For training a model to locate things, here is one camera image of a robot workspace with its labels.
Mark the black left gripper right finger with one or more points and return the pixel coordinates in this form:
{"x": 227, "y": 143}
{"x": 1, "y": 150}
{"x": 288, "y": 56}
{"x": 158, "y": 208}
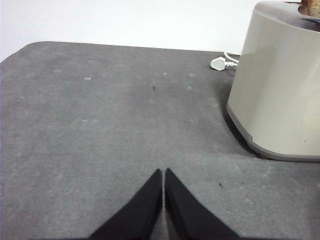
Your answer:
{"x": 187, "y": 217}

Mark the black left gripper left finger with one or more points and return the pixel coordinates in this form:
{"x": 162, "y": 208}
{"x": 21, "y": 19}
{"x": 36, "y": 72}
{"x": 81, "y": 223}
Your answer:
{"x": 140, "y": 215}

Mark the cream two-slot toaster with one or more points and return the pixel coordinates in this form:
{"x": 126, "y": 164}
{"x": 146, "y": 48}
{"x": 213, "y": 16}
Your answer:
{"x": 275, "y": 95}

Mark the round bread slice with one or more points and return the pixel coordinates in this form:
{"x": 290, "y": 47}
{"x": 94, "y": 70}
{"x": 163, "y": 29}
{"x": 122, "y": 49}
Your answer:
{"x": 312, "y": 6}

